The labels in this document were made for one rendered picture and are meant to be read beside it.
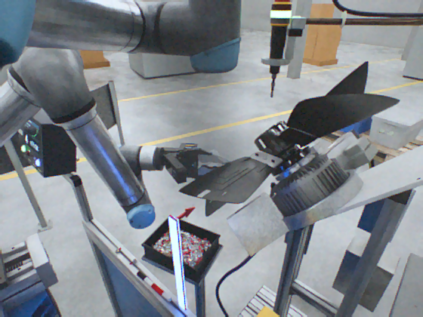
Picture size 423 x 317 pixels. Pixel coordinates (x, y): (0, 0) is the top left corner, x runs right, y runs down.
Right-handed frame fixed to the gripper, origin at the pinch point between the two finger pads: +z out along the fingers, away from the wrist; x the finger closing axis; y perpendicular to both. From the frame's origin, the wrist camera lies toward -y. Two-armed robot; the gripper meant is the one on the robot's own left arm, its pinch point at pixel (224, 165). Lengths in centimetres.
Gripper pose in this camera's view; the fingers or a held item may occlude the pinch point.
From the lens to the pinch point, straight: 76.0
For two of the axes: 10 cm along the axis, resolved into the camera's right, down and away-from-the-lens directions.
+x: -0.2, 9.1, 4.2
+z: 10.0, 0.5, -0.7
